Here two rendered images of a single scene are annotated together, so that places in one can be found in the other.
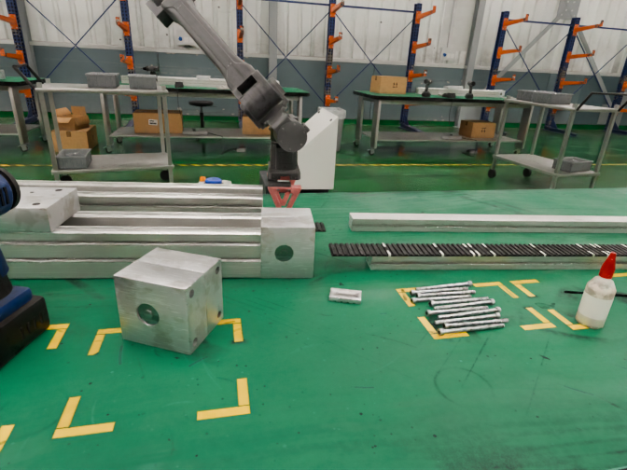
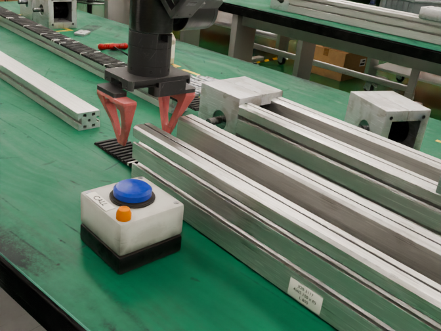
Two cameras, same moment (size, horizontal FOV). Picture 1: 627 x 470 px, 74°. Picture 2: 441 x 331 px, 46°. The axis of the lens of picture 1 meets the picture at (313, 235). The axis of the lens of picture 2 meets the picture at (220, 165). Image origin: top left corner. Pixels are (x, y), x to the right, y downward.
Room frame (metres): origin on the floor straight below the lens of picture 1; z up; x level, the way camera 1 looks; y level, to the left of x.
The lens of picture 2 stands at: (1.21, 0.68, 1.11)
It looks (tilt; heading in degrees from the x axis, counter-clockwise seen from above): 25 degrees down; 232
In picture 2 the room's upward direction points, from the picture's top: 7 degrees clockwise
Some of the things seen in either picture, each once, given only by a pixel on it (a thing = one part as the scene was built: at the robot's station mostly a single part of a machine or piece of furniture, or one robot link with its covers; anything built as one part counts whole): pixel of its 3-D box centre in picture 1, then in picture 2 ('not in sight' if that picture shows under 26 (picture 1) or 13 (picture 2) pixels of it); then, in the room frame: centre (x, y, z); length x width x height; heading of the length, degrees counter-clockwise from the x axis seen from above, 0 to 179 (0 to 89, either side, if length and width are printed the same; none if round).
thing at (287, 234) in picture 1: (285, 239); (233, 115); (0.70, 0.05, 0.83); 0.12 x 0.09 x 0.10; 7
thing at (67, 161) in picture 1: (104, 131); not in sight; (3.50, 1.78, 0.50); 1.03 x 0.55 x 1.01; 115
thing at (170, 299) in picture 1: (177, 294); (377, 127); (0.49, 0.18, 0.83); 0.11 x 0.10 x 0.10; 166
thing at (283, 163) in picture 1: (284, 158); (149, 58); (0.87, 0.07, 0.94); 0.10 x 0.07 x 0.07; 8
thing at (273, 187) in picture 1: (284, 194); (161, 106); (0.85, 0.07, 0.87); 0.07 x 0.07 x 0.09; 8
